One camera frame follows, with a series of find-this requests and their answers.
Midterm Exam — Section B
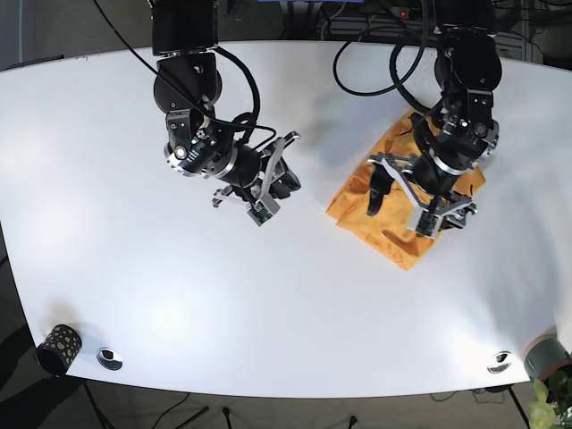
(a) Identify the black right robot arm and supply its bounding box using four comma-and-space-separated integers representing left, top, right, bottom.
150, 1, 301, 225

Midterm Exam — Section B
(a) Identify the black dotted cup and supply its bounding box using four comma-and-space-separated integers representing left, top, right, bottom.
34, 324, 82, 376

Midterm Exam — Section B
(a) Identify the grey plant pot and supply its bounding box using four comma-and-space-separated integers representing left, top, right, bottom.
523, 334, 571, 382

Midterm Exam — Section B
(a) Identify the silver table grommet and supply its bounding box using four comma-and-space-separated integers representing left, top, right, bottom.
97, 348, 122, 371
486, 350, 514, 374

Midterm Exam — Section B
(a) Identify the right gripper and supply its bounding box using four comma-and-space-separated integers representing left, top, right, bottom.
213, 131, 301, 226

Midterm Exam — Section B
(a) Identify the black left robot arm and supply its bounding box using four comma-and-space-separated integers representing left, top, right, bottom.
367, 1, 502, 239

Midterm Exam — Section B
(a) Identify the right silver table grommet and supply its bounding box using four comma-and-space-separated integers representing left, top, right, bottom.
486, 350, 514, 374

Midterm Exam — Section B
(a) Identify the orange yellow T-shirt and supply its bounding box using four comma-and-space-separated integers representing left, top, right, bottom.
325, 114, 486, 270

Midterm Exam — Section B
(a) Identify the left silver table grommet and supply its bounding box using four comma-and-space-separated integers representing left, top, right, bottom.
97, 348, 122, 371

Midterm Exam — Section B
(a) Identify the green potted plant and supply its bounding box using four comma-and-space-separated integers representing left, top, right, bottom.
528, 369, 572, 429

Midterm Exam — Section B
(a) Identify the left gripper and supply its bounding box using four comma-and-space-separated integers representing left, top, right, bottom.
366, 153, 477, 239

